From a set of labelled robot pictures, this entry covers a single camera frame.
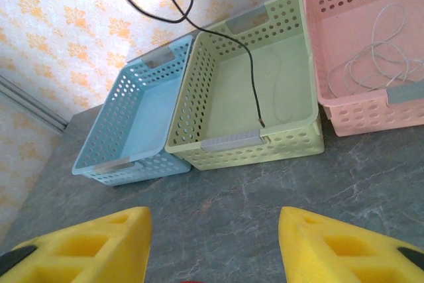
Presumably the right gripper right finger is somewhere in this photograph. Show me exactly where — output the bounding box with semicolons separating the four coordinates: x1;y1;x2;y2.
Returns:
279;205;424;283

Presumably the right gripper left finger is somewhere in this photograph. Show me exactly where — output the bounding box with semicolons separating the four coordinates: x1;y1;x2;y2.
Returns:
0;205;154;283

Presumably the blue perforated plastic basket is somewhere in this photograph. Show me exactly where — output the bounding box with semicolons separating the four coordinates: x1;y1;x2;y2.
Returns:
72;34;193;187

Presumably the green perforated plastic basket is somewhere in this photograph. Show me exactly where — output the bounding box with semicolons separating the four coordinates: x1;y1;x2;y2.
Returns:
164;0;325;172

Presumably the black cable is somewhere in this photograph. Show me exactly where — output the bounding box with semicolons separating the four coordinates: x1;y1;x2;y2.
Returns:
95;0;266;129

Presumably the white cable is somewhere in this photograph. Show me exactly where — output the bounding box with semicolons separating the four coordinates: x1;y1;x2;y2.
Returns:
327;2;424;97

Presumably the pink perforated plastic basket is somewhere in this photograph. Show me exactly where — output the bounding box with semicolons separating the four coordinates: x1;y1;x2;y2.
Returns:
300;0;424;137

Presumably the aluminium frame post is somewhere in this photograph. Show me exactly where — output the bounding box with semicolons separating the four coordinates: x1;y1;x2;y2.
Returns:
0;70;71;135

